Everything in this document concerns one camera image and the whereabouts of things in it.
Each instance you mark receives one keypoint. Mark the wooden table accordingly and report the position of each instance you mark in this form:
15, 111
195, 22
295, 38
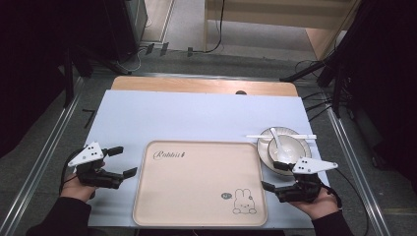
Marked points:
180, 84

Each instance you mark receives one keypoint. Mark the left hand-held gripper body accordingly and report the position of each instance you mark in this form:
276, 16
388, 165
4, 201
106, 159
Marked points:
86, 154

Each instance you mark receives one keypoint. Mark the white chopsticks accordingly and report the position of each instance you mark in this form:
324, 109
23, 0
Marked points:
305, 136

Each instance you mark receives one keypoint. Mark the white round plate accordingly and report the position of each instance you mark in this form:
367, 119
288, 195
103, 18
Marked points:
263, 149

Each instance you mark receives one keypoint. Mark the black metal stand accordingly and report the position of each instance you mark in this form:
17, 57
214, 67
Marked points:
314, 69

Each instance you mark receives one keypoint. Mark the black cabinet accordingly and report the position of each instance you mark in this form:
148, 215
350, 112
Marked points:
124, 23

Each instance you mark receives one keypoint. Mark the beige rabbit print tray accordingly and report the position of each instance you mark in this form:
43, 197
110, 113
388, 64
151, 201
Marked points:
196, 187

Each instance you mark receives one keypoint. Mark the person's left hand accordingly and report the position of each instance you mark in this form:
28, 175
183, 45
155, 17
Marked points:
76, 190

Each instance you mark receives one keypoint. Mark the white table mat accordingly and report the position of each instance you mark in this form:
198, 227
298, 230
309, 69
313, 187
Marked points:
180, 114

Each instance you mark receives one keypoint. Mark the dark curtain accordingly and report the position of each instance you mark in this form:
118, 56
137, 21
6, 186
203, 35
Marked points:
387, 82
29, 65

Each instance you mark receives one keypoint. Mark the light wooden furniture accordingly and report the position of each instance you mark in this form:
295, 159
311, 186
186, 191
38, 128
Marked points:
278, 13

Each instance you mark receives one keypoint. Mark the person's right hand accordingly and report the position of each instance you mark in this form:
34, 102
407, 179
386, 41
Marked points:
319, 206

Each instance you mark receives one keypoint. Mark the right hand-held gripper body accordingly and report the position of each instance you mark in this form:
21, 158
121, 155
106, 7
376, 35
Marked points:
311, 165

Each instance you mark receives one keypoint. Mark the aluminium floor rail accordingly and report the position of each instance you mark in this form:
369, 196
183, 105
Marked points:
49, 141
354, 164

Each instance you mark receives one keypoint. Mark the white bowl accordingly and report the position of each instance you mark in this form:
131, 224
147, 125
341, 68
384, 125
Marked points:
293, 147

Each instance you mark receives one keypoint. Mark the white spoon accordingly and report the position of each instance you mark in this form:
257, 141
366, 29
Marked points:
278, 144

